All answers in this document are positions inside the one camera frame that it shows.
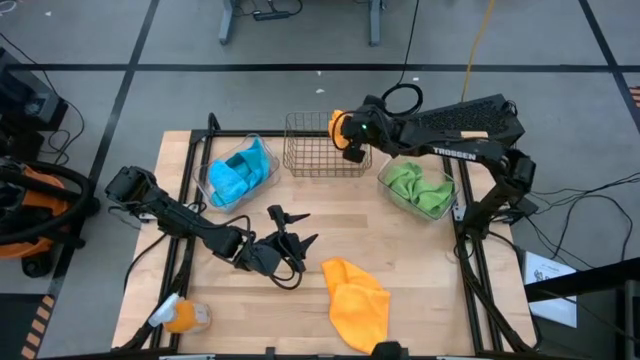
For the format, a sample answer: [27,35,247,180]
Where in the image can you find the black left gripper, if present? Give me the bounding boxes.
[238,204,320,276]

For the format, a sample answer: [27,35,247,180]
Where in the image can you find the black perforated computer case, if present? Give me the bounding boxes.
[388,93,526,162]

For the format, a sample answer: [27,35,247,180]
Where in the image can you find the black power strip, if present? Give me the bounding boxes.
[252,9,292,23]

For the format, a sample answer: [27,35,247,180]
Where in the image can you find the black equipment box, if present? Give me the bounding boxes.
[0,47,69,162]

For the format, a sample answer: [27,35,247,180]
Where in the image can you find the clear plastic bin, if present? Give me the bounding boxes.
[376,146,460,224]
[193,132,281,214]

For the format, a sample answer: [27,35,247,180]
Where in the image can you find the white printed paper sheet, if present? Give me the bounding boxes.
[522,249,579,329]

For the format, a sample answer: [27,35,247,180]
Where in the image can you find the copper wire basket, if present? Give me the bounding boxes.
[282,110,374,180]

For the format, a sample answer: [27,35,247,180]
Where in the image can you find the yellow cable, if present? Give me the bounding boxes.
[459,0,497,103]

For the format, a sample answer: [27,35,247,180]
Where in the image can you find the orange and black vacuum cleaner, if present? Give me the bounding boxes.
[0,156,101,279]

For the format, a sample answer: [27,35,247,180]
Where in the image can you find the orange spray bottle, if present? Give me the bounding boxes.
[148,293,213,335]

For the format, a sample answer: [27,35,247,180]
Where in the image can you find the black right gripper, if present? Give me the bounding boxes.
[342,94,386,164]

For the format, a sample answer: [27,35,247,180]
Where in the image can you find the black metal table frame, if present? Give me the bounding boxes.
[119,112,542,354]

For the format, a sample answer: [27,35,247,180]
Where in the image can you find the black shelf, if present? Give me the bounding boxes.
[523,256,640,360]

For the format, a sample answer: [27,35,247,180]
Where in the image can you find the grey desk leg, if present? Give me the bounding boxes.
[218,0,237,47]
[368,0,384,48]

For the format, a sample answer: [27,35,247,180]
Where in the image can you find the orange microfiber towel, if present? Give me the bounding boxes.
[327,108,352,152]
[321,257,392,356]

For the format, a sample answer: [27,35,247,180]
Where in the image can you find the person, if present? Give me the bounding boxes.
[370,340,413,360]

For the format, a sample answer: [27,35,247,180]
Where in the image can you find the black cable with coil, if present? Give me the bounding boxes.
[378,0,425,120]

